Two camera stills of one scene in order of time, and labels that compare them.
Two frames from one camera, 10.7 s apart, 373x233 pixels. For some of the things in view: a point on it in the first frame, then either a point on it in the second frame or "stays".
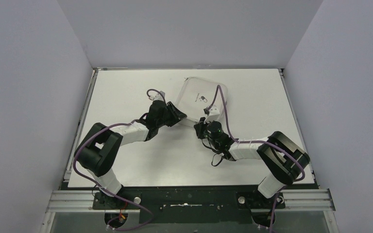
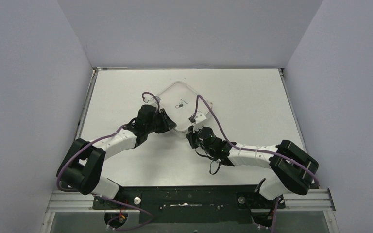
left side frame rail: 72,201 stays
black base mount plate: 191,205 stays
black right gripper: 201,127 -> 194,135
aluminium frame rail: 307,200 stays
